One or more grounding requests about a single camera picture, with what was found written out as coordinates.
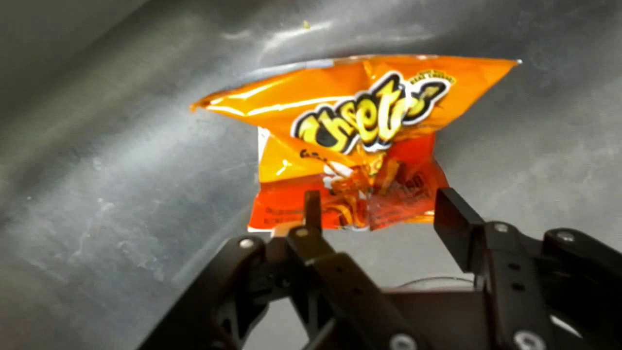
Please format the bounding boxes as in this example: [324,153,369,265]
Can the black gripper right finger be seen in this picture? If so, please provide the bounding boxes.
[431,184,622,350]

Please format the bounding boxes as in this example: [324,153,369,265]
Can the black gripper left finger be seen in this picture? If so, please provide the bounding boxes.
[137,190,429,350]

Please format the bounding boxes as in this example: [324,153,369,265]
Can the orange cheetos snack bag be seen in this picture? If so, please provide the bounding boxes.
[188,52,522,234]

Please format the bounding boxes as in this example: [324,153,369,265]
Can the stainless steel double sink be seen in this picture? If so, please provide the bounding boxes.
[0,0,622,350]

